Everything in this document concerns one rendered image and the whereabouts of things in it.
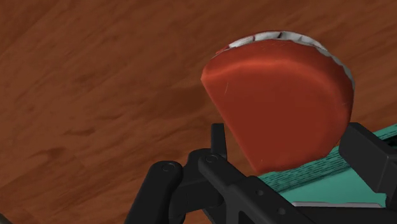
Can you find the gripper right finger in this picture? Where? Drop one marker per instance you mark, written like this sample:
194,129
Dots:
369,155

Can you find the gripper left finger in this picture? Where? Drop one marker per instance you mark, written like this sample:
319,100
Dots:
164,192

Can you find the teal book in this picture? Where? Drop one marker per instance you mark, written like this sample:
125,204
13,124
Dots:
328,189

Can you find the red bowl with white inside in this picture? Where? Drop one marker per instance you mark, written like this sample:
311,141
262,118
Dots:
279,102

